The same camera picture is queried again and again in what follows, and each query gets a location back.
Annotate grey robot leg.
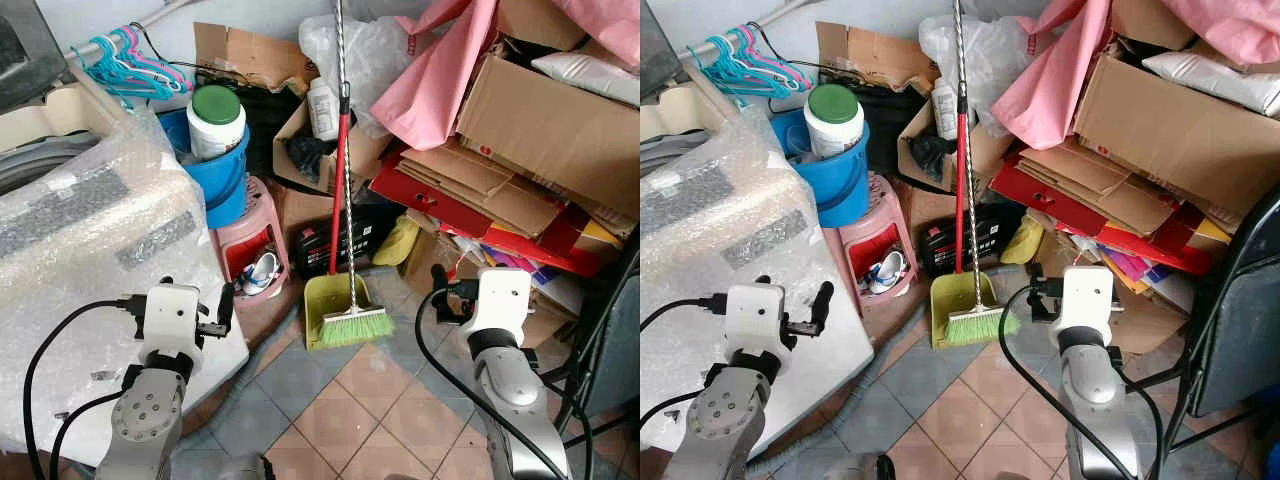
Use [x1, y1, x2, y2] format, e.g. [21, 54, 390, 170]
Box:
[214, 453, 277, 480]
[819, 452, 897, 480]

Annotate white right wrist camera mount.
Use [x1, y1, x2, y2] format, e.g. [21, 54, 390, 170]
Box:
[1058, 265, 1117, 333]
[476, 267, 533, 337]

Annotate small brown cardboard box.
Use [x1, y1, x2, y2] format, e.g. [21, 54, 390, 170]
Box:
[271, 94, 392, 197]
[896, 94, 1013, 194]

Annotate clear plastic bag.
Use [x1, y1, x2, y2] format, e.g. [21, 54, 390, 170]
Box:
[917, 14, 1032, 137]
[297, 14, 412, 140]

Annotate green dustpan with red handle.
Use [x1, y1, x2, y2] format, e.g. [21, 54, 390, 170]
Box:
[929, 84, 1003, 350]
[302, 84, 377, 352]

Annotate open torn cardboard box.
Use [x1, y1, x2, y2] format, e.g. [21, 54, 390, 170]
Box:
[815, 20, 943, 97]
[192, 21, 322, 97]

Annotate large brown cardboard box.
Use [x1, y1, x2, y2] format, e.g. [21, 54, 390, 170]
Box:
[1071, 50, 1280, 225]
[454, 50, 641, 223]

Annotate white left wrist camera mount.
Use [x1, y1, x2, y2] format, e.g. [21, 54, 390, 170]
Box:
[138, 283, 207, 363]
[724, 283, 793, 363]

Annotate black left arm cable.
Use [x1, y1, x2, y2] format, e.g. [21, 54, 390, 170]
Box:
[640, 295, 728, 429]
[22, 296, 143, 480]

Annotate black crumpled cloth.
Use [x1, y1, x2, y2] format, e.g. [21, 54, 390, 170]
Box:
[284, 134, 337, 184]
[907, 134, 960, 182]

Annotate white plastic bottle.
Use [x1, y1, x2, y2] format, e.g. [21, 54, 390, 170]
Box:
[929, 77, 964, 142]
[306, 77, 342, 142]

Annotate white and blue shoe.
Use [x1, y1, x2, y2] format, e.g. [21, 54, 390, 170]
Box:
[864, 249, 909, 295]
[239, 251, 282, 297]

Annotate pink bundled fabric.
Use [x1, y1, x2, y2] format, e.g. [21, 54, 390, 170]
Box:
[553, 0, 641, 68]
[1163, 0, 1280, 67]

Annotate pink plastic clothes hangers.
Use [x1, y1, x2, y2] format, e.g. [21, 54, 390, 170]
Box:
[733, 25, 807, 93]
[113, 25, 193, 95]

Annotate flattened brown cardboard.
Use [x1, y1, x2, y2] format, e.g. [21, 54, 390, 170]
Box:
[399, 144, 567, 240]
[1014, 144, 1187, 238]

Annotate red flat board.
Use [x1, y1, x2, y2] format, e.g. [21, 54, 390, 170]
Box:
[369, 154, 602, 278]
[989, 154, 1233, 278]

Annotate pink plastic stool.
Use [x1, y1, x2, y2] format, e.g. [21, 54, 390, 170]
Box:
[837, 171, 920, 299]
[211, 176, 294, 299]

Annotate black case with red label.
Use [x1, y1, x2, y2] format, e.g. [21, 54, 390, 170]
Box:
[289, 204, 407, 280]
[917, 204, 1022, 280]

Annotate blue plastic clothes hangers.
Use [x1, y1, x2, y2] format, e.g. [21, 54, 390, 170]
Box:
[698, 37, 803, 109]
[70, 35, 187, 111]

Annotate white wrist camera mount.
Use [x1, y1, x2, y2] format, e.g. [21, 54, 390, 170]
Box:
[138, 283, 207, 363]
[476, 267, 533, 337]
[1058, 265, 1117, 333]
[724, 283, 793, 363]

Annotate grey metal rod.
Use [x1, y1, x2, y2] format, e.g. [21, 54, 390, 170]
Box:
[63, 0, 197, 63]
[678, 0, 823, 61]

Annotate black folding chair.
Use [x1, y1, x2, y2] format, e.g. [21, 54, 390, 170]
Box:
[1128, 184, 1280, 480]
[543, 228, 641, 480]

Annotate dark washing machine lid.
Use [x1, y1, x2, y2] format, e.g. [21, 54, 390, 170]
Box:
[640, 0, 693, 113]
[0, 0, 69, 115]

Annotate yellow plastic item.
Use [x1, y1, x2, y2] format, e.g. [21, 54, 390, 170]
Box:
[999, 212, 1047, 267]
[384, 212, 424, 267]

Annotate blue plastic bucket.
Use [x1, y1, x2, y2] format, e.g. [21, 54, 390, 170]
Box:
[158, 105, 252, 230]
[768, 105, 872, 230]

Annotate bubble-wrapped white washing machine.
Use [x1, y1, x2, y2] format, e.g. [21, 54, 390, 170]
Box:
[0, 82, 251, 467]
[640, 82, 877, 463]

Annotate green broom with silver handle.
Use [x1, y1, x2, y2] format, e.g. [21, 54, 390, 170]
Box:
[317, 0, 397, 350]
[944, 0, 1020, 347]

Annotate white filled sack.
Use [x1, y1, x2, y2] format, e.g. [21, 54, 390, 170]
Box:
[529, 49, 641, 108]
[1141, 47, 1280, 118]

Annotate white jar with green lid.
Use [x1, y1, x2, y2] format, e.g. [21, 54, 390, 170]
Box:
[803, 83, 866, 160]
[186, 84, 248, 162]

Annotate pink hanging cloth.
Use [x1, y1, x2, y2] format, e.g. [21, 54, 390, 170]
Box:
[369, 0, 502, 152]
[989, 0, 1118, 152]

